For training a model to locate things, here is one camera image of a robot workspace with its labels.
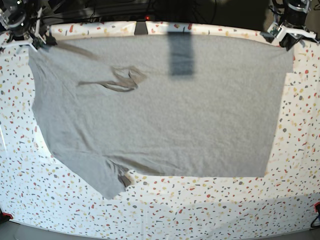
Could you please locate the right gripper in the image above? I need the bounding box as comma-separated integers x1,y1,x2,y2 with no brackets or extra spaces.
0,0,58,52

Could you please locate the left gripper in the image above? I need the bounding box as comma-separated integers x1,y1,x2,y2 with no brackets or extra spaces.
273,0,319,52

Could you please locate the grey T-shirt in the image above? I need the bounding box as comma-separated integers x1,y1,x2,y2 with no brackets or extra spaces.
28,33,293,199

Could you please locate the terrazzo pattern table cover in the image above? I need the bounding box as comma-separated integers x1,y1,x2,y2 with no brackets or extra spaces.
0,20,320,240

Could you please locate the red corner clamp right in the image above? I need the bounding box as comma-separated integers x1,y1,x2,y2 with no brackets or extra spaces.
313,202,320,214

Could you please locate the red corner clamp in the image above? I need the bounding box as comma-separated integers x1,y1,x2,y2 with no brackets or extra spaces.
313,202,320,214
0,212,13,222

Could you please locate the red corner clamp left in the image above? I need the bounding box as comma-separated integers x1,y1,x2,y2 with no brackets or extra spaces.
0,212,13,222

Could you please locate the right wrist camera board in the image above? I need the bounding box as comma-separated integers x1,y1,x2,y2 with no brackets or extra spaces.
32,38,46,50

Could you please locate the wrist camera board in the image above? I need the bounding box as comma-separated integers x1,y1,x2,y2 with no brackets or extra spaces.
267,22,281,38
32,38,46,50

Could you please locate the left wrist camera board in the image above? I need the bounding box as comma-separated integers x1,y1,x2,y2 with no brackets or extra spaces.
267,22,281,38

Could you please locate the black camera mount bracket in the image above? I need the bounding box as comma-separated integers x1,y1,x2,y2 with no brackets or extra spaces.
134,21,148,36

